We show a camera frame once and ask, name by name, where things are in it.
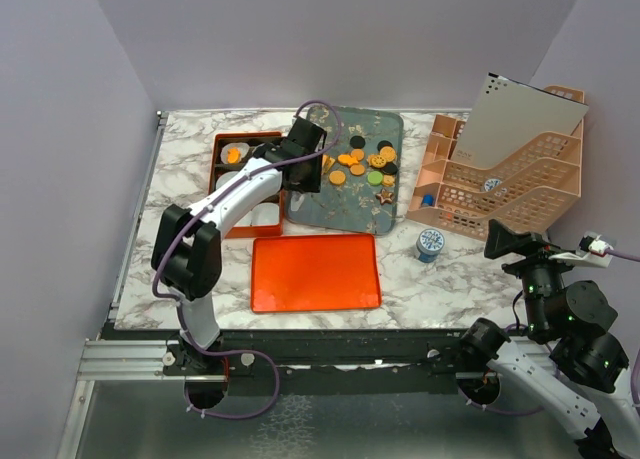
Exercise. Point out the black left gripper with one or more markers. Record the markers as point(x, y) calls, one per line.
point(313, 183)

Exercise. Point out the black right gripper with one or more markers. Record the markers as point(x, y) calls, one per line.
point(500, 239)

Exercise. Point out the orange round dotted cookie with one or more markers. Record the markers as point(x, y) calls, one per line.
point(337, 177)

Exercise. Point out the orange fish cookie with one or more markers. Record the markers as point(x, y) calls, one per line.
point(347, 160)
point(234, 156)

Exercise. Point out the metal grey-handled tongs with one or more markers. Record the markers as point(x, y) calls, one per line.
point(296, 199)

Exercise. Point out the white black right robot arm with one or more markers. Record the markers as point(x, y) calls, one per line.
point(594, 394)

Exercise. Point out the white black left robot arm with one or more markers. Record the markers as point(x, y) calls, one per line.
point(187, 254)

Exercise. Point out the black sandwich cookie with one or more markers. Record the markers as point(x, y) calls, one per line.
point(357, 142)
point(382, 144)
point(390, 168)

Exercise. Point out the blue white round jar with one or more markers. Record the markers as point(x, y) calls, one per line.
point(491, 183)

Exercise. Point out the orange oval cookie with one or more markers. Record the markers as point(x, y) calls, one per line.
point(357, 169)

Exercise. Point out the white paper cup liner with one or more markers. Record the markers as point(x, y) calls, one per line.
point(224, 178)
point(245, 220)
point(265, 214)
point(244, 147)

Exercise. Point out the peach plastic desk organizer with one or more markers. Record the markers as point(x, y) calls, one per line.
point(540, 183)

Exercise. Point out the blue round slime jar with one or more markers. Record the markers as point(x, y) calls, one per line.
point(429, 245)

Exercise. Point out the yellow lotus slice cookie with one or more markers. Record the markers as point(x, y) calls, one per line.
point(377, 161)

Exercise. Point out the orange cookie tin box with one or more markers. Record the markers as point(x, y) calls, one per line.
point(254, 139)

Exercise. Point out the green macaron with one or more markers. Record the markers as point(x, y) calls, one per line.
point(375, 178)

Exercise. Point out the blue capped bottle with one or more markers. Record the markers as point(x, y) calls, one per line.
point(427, 201)

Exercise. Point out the blue floral serving tray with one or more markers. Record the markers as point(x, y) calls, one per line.
point(353, 206)

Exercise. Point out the tan round dotted cookie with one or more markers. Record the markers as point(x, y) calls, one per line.
point(388, 153)

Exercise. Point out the tan swirl cookie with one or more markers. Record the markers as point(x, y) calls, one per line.
point(388, 181)

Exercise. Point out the brown star cookie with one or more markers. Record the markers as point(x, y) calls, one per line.
point(385, 196)

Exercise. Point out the grey notebook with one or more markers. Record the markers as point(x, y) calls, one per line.
point(507, 115)

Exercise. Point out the orange tin lid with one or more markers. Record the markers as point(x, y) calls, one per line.
point(314, 273)

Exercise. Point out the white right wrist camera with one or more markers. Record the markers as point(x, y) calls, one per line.
point(593, 251)

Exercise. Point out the black metal base rail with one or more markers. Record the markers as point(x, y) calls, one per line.
point(301, 362)

